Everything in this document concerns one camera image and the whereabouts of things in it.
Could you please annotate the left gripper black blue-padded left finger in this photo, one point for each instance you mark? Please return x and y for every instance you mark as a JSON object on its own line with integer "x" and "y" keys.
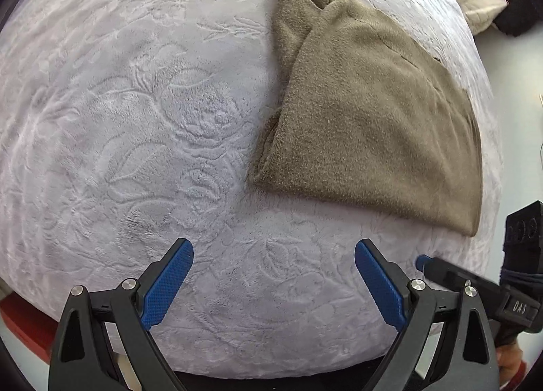
{"x": 82, "y": 357}

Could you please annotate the person's right hand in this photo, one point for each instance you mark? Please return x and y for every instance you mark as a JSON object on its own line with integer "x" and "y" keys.
{"x": 512, "y": 368}

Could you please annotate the lavender embossed fleece blanket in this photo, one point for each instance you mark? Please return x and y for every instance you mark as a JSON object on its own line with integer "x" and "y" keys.
{"x": 127, "y": 124}

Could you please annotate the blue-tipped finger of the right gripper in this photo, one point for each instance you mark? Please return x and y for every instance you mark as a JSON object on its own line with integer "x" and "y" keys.
{"x": 455, "y": 278}

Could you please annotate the brown knit sweater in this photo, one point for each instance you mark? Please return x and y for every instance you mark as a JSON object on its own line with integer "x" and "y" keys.
{"x": 368, "y": 117}

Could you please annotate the red box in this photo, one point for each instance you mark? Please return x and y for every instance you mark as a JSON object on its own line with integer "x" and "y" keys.
{"x": 32, "y": 327}

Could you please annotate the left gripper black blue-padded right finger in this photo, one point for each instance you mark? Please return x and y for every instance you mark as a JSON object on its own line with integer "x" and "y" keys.
{"x": 443, "y": 338}

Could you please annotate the black bag on floor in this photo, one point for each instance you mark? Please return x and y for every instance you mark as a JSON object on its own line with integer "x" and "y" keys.
{"x": 518, "y": 17}

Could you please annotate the cream jacket on floor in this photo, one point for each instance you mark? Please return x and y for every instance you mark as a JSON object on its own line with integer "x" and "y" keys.
{"x": 479, "y": 14}

